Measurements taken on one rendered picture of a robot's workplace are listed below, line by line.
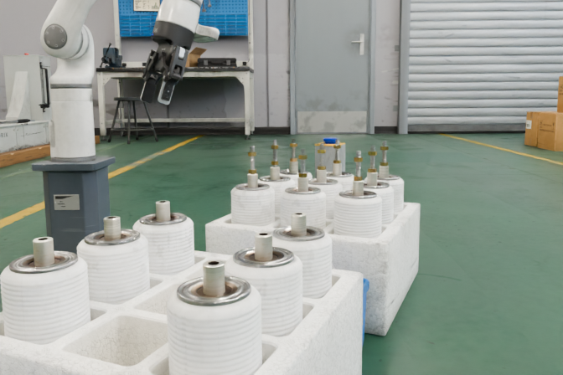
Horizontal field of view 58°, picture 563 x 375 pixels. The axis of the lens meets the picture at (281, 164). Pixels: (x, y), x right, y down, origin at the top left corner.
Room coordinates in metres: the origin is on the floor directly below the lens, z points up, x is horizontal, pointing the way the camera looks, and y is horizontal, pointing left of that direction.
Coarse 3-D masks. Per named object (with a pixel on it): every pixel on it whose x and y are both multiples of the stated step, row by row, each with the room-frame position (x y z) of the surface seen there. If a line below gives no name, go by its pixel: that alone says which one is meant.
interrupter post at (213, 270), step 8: (208, 264) 0.50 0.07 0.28; (216, 264) 0.51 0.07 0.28; (224, 264) 0.50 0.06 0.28; (208, 272) 0.49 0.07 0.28; (216, 272) 0.49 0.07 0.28; (224, 272) 0.50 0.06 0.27; (208, 280) 0.49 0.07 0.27; (216, 280) 0.49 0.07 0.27; (224, 280) 0.50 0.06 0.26; (208, 288) 0.49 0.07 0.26; (216, 288) 0.49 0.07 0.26; (224, 288) 0.50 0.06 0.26
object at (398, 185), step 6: (366, 180) 1.21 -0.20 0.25; (378, 180) 1.19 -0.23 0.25; (390, 180) 1.19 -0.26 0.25; (396, 180) 1.19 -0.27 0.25; (402, 180) 1.21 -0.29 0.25; (396, 186) 1.18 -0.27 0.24; (402, 186) 1.20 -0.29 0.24; (396, 192) 1.18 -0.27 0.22; (402, 192) 1.20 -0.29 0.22; (396, 198) 1.18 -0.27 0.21; (402, 198) 1.20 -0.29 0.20; (396, 204) 1.18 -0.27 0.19; (402, 204) 1.20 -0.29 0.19; (396, 210) 1.18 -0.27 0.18; (402, 210) 1.20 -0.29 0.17
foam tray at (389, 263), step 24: (408, 216) 1.12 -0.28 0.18; (216, 240) 1.05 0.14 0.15; (240, 240) 1.03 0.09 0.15; (336, 240) 0.95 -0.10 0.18; (360, 240) 0.93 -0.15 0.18; (384, 240) 0.93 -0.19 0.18; (408, 240) 1.11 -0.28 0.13; (336, 264) 0.95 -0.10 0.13; (360, 264) 0.93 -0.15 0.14; (384, 264) 0.91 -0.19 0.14; (408, 264) 1.12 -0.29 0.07; (384, 288) 0.91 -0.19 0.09; (408, 288) 1.13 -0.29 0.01; (384, 312) 0.91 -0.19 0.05
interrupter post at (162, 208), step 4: (164, 200) 0.82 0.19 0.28; (156, 204) 0.81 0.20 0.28; (160, 204) 0.80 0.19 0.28; (164, 204) 0.80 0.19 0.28; (168, 204) 0.81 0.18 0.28; (156, 208) 0.81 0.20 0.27; (160, 208) 0.80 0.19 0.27; (164, 208) 0.80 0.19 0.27; (168, 208) 0.81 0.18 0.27; (156, 212) 0.81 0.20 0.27; (160, 212) 0.80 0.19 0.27; (164, 212) 0.80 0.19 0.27; (168, 212) 0.81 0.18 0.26; (160, 216) 0.80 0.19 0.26; (164, 216) 0.80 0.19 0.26; (168, 216) 0.81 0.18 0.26; (160, 220) 0.80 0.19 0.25; (164, 220) 0.80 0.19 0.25
